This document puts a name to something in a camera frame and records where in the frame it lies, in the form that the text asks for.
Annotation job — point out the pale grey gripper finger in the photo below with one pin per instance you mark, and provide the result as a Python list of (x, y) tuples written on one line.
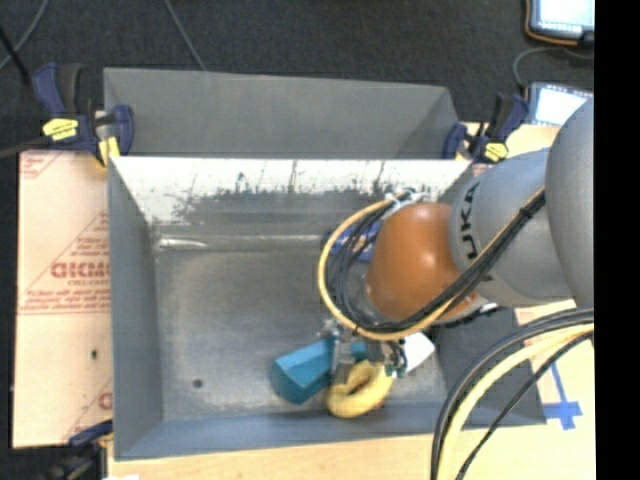
[(374, 354), (344, 363)]

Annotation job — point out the teal blue block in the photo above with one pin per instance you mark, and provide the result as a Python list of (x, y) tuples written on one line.
[(302, 370)]

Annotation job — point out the dark blue object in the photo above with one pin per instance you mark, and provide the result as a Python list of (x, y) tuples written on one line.
[(350, 240)]

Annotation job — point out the grey metal bin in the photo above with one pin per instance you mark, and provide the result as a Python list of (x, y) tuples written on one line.
[(235, 318)]

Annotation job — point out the brown cardboard board, red print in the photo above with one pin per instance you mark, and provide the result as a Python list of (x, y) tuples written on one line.
[(60, 288)]

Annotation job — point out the black cylinder on white bracket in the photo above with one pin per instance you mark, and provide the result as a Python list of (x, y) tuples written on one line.
[(419, 351)]

